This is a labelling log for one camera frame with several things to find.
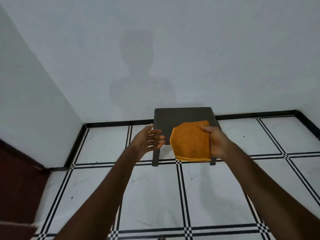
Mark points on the person's right forearm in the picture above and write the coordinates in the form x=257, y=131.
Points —
x=272, y=197

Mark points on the person's right hand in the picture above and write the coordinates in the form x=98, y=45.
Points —
x=217, y=142

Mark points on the orange cleaning cloth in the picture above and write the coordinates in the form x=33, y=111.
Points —
x=191, y=142

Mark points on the dark grey small table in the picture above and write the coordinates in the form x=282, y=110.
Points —
x=175, y=119

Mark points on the person's left hand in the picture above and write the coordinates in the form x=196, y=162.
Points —
x=147, y=142

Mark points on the person's left forearm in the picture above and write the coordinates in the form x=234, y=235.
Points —
x=100, y=199

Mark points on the dark red door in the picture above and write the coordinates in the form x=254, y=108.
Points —
x=17, y=192

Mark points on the white tiled floor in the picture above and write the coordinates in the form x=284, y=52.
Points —
x=155, y=197

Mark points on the black baseboard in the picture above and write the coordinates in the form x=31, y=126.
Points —
x=120, y=123

